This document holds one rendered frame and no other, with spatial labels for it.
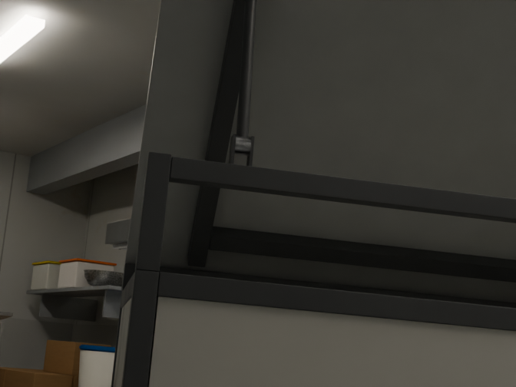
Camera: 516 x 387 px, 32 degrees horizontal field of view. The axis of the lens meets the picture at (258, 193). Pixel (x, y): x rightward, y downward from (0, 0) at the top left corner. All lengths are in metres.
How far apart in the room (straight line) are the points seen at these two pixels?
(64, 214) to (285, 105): 8.19
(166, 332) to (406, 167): 0.77
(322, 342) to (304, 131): 0.57
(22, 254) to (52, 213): 0.55
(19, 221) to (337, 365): 8.43
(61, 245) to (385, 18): 8.32
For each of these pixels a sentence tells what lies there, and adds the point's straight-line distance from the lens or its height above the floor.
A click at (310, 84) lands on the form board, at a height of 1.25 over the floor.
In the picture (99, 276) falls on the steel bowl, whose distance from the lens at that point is 7.90.
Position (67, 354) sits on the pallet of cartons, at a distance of 8.08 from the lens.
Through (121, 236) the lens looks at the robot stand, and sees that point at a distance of 2.86.
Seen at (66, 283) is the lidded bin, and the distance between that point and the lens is 8.44.
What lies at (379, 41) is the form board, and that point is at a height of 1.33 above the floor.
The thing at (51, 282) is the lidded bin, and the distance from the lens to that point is 8.96.
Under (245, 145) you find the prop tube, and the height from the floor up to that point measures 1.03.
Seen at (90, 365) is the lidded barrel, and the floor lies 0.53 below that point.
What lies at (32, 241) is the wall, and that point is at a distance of 9.86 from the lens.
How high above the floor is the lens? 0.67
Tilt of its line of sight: 11 degrees up
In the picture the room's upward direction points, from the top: 5 degrees clockwise
